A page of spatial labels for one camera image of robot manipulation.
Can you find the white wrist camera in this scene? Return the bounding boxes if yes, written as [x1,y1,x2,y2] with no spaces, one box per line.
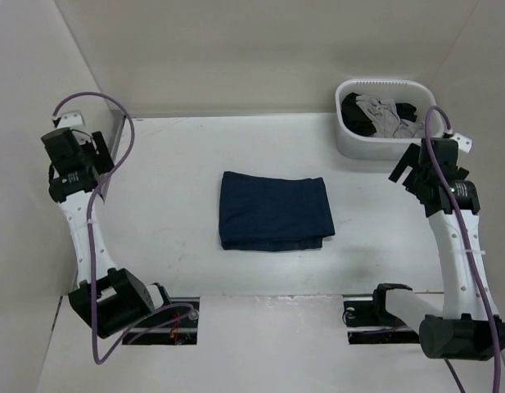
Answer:
[443,130,473,155]
[52,111,86,132]

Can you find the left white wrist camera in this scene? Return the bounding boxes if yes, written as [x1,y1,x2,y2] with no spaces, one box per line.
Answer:
[52,111,86,132]

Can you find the grey white garment in basket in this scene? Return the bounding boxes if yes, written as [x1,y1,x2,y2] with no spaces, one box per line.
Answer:
[355,95,424,138]

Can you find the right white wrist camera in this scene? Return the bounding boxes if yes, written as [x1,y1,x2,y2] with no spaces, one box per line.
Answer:
[443,130,473,155]

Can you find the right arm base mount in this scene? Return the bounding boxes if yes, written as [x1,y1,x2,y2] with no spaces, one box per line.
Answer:
[341,295,419,345]

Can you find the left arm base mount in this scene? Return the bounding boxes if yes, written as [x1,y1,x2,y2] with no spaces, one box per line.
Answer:
[122,297,200,346]

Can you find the left aluminium table rail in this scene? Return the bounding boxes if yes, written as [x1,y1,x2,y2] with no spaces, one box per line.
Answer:
[74,109,128,296]

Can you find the dark blue denim trousers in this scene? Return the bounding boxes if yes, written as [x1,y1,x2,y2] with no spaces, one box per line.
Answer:
[219,171,336,252]

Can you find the white plastic laundry basket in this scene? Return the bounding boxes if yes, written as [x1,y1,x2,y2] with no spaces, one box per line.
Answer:
[335,78,436,161]

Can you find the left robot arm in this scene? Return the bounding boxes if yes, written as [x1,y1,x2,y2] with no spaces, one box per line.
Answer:
[41,126,174,339]

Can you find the black garment in basket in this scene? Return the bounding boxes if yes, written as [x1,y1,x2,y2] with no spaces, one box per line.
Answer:
[340,93,419,138]

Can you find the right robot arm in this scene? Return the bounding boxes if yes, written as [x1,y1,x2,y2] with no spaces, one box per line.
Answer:
[369,138,505,361]

